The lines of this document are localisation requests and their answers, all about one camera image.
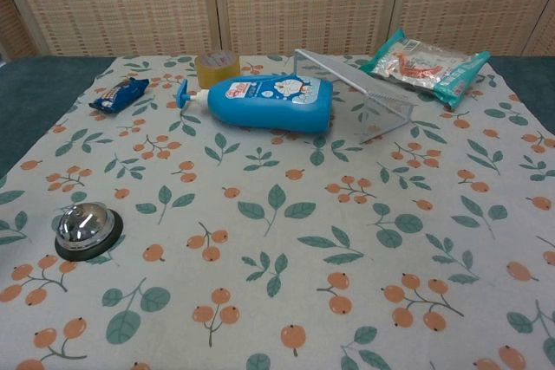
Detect silver desk call bell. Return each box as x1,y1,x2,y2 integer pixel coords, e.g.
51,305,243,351
54,202,124,263

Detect blue pump lotion bottle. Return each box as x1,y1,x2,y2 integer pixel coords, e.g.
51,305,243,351
175,74,335,134

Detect floral leaf fruit tablecloth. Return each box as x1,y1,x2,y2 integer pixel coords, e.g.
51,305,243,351
0,54,555,370

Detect clear acrylic stand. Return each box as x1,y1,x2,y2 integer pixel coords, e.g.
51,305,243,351
292,49,419,144

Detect yellow packing tape roll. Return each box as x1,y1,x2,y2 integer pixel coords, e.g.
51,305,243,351
194,50,241,89

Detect woven bamboo folding screen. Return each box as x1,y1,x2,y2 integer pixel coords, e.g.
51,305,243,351
0,0,555,61

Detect blue cookie snack packet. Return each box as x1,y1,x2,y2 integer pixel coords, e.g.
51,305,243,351
88,76,151,116

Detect teal snack food bag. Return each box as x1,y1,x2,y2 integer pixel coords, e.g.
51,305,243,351
359,28,493,111

